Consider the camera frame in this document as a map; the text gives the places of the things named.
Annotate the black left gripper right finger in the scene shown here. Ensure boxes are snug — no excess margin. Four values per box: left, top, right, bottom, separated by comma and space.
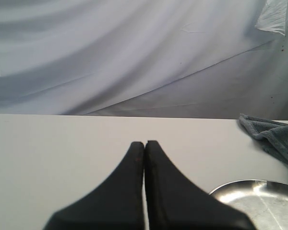
144, 140, 255, 230

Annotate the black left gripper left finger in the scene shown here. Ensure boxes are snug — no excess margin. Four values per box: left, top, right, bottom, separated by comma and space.
44, 142, 144, 230

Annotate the grey fluffy towel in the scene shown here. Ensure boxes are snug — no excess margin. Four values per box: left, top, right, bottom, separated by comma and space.
239, 114, 288, 165

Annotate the round stainless steel plate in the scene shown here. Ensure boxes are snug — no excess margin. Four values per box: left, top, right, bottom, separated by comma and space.
210, 180, 288, 230

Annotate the white backdrop cloth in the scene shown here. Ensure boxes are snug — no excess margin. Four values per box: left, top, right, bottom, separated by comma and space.
0, 0, 288, 120

